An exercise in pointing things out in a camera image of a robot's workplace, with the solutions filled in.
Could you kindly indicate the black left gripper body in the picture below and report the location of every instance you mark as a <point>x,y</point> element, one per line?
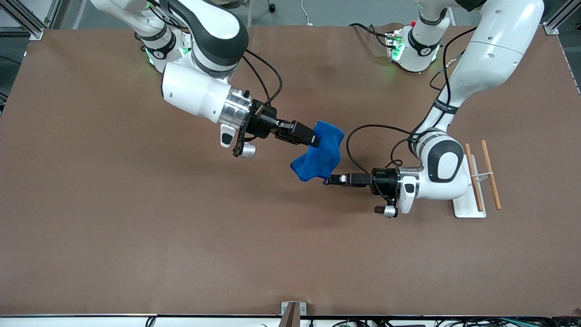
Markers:
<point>385,180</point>

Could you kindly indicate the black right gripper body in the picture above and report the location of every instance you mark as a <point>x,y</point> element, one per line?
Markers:
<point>263,121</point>

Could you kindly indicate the aluminium frame post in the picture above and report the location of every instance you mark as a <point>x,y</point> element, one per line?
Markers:
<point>556,20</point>
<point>27,20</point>

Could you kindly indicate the blue microfibre towel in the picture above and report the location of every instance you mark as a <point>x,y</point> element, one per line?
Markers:
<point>322,154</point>

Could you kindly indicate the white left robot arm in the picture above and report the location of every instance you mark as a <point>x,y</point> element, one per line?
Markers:
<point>490,50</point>

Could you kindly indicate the metal table edge bracket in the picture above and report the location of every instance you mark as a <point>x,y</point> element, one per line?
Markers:
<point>292,313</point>

